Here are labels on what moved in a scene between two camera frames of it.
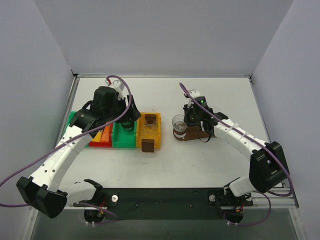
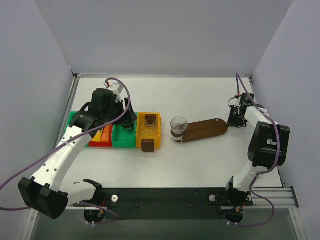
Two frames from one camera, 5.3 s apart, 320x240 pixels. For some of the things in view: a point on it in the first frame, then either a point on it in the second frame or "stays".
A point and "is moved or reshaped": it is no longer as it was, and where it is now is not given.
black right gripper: (191, 116) → (235, 117)
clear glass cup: (178, 124) is moved or reshaped
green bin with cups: (121, 138) stays
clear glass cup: (128, 125) stays
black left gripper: (130, 113) stays
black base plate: (165, 203) stays
